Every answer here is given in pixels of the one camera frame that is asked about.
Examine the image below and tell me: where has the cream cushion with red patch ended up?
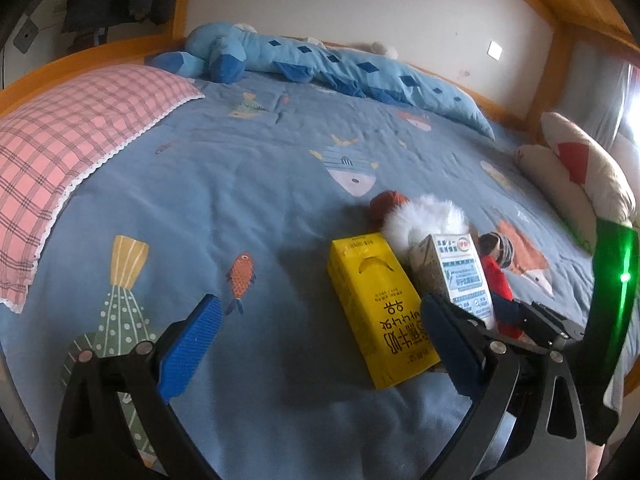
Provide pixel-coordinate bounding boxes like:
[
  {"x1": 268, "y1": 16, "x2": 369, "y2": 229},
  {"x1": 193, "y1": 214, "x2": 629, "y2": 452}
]
[{"x1": 540, "y1": 111, "x2": 637, "y2": 228}]

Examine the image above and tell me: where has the long blue plush toy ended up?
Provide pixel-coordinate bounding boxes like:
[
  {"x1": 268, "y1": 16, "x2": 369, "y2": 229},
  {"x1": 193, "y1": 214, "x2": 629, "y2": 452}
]
[{"x1": 145, "y1": 21, "x2": 496, "y2": 141}]

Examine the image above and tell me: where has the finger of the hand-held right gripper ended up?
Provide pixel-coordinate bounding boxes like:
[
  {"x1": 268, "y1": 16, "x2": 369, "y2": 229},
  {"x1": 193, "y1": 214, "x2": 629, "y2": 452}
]
[{"x1": 515, "y1": 299, "x2": 587, "y2": 352}]

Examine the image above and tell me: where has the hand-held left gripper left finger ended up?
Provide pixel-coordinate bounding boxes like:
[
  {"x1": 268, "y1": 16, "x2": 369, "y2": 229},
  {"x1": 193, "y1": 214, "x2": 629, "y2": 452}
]
[{"x1": 55, "y1": 292, "x2": 224, "y2": 480}]

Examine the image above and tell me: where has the blue fish print bedspread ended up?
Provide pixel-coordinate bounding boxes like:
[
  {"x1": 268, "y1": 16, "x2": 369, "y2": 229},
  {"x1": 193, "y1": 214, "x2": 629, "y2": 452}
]
[{"x1": 0, "y1": 67, "x2": 626, "y2": 480}]

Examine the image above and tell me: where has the white fluffy plush toy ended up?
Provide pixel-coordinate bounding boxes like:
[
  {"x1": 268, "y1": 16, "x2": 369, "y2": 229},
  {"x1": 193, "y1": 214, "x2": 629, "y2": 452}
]
[{"x1": 370, "y1": 190, "x2": 471, "y2": 257}]

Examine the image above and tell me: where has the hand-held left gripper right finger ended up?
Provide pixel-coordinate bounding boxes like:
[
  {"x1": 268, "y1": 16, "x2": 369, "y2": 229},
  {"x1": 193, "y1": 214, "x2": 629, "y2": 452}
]
[{"x1": 420, "y1": 292, "x2": 587, "y2": 480}]

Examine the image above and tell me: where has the pink plaid pillow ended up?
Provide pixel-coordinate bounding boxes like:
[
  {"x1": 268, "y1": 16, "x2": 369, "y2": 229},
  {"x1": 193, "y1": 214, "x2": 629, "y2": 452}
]
[{"x1": 0, "y1": 65, "x2": 206, "y2": 315}]

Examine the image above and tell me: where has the white wall outlet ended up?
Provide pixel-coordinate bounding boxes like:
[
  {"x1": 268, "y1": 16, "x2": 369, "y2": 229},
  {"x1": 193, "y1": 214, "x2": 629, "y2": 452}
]
[{"x1": 12, "y1": 15, "x2": 42, "y2": 54}]

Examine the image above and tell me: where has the grey curtain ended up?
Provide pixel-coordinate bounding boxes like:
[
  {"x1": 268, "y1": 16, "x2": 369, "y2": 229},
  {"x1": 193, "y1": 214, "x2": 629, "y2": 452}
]
[{"x1": 555, "y1": 40, "x2": 640, "y2": 161}]

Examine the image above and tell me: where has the yellow milk carton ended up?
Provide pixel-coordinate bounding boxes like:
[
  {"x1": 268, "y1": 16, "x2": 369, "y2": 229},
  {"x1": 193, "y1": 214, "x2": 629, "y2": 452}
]
[{"x1": 327, "y1": 232, "x2": 442, "y2": 391}]

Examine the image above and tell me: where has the plain cream cushion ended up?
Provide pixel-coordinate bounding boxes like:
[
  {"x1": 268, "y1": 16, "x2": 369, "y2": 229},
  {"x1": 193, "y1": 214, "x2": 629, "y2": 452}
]
[{"x1": 516, "y1": 144, "x2": 599, "y2": 253}]

